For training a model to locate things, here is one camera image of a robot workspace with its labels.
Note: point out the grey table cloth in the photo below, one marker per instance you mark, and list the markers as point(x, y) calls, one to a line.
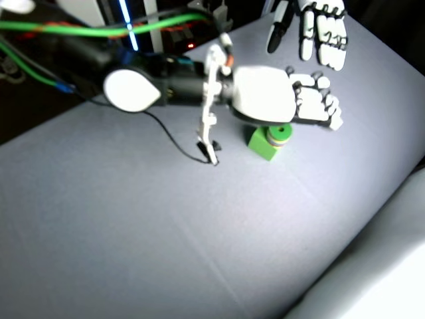
point(166, 232)

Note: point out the blue light strip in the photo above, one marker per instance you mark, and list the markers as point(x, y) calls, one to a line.
point(127, 20)

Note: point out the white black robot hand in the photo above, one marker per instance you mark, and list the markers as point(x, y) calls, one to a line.
point(328, 36)
point(265, 96)

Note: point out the green cube block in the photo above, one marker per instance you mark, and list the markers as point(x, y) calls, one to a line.
point(262, 144)

